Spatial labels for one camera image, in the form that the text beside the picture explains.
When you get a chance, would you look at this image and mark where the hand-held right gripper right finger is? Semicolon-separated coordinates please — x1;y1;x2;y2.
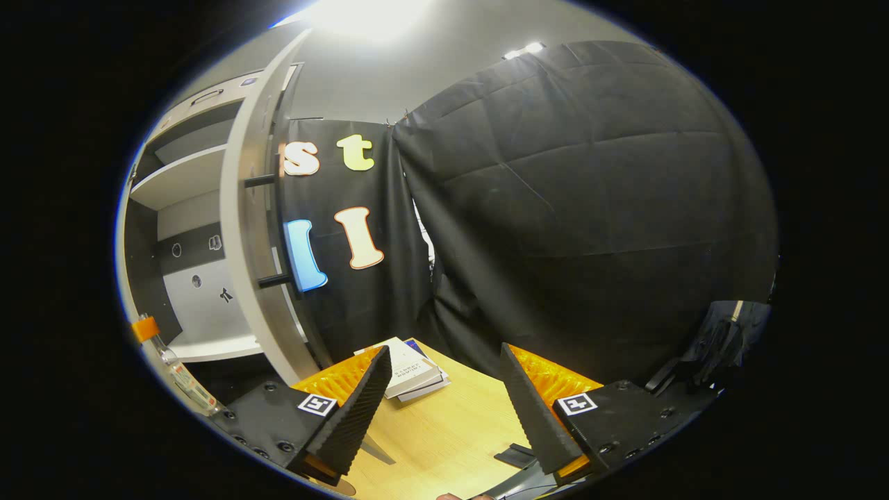
499;342;699;487

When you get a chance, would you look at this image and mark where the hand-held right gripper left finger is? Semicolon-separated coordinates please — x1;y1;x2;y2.
208;345;394;487

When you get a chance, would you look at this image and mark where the grey cabinet door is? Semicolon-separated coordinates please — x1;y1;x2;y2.
221;28;398;467

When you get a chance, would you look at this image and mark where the grey cabinet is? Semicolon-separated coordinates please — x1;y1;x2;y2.
117;61;334;403

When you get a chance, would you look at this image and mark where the grey cabinet drawer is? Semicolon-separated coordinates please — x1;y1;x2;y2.
148;66;301;140

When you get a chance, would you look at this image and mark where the small black flat object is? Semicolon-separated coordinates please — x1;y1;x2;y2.
495;443;537;469

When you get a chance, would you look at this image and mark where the beige cover book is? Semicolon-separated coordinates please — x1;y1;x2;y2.
354;337;445;400

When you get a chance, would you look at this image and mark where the blue cover book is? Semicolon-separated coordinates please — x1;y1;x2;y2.
405;338;451;403

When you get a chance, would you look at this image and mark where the dark shiny object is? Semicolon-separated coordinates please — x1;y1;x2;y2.
645;300;773;397

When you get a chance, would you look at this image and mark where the black backdrop cloth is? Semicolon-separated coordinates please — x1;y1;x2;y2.
278;40;779;386

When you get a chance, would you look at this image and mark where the long ceiling light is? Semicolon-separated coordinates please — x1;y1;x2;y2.
278;0;445;39

